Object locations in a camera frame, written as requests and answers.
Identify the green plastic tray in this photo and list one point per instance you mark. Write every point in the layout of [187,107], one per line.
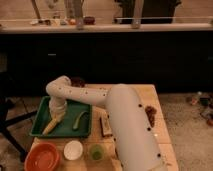
[64,128]

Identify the orange red bowl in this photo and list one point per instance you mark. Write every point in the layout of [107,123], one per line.
[42,157]

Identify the dark red bowl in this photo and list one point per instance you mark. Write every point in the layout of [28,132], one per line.
[77,82]

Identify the bunch of red grapes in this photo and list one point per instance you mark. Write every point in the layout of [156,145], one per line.
[151,112]

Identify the black chair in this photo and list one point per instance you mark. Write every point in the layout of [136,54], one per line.
[5,106]

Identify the white small bowl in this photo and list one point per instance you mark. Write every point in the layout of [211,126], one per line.
[73,150]

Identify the brown wooden block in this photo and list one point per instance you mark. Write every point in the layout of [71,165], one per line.
[105,127]

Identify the red bowl on counter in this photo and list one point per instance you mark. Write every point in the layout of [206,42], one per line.
[89,20]

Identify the green cup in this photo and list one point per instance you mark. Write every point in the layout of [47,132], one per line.
[96,152]

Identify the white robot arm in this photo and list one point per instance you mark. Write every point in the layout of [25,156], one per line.
[136,144]

